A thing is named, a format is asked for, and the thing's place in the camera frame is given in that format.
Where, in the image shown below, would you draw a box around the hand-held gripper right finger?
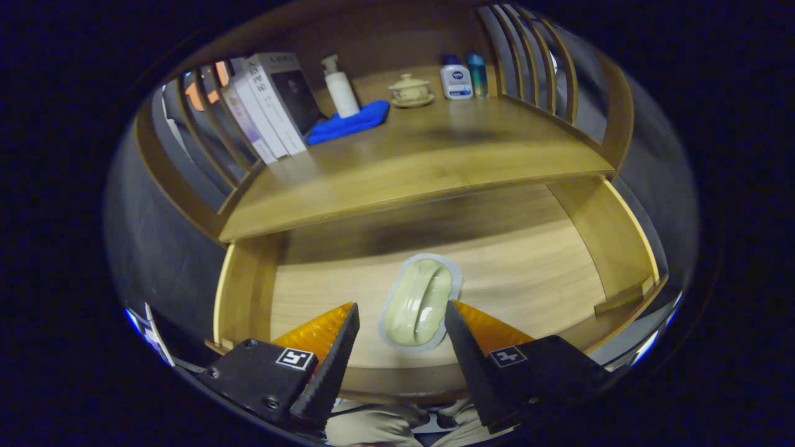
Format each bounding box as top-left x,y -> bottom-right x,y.
444,300 -> 612,434

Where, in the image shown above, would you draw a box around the wooden countertop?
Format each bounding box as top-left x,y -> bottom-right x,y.
219,65 -> 616,243

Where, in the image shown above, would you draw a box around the person's beige trousers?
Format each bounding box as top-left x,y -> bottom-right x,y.
323,397 -> 516,447

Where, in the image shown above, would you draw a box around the white bottle with blue cap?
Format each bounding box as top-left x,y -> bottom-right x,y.
440,55 -> 474,101

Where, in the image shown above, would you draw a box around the white pump bottle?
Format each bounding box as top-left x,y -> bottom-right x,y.
321,54 -> 361,119

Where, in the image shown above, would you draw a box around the beige lidded teacup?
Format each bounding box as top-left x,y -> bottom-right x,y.
388,73 -> 435,109

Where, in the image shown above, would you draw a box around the green item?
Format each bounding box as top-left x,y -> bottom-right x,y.
378,253 -> 463,353

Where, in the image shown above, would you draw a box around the wooden drawer with black knob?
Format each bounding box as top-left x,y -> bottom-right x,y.
213,177 -> 670,404

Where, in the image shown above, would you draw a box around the black backdrop cloth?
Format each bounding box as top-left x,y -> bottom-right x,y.
104,12 -> 699,311

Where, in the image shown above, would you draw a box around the blue folded cloth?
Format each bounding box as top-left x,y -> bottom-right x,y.
306,100 -> 391,146

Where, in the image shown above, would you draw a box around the teal bottle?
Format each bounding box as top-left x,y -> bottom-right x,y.
466,53 -> 489,99

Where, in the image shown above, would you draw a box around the pale purple book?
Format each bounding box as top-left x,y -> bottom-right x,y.
220,86 -> 278,165

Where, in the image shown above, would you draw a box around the large white book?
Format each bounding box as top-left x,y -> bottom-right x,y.
243,53 -> 324,156

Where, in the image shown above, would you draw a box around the thin white book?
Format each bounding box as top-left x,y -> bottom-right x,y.
231,73 -> 289,159

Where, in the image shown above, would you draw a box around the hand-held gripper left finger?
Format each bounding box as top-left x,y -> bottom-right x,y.
208,302 -> 361,432

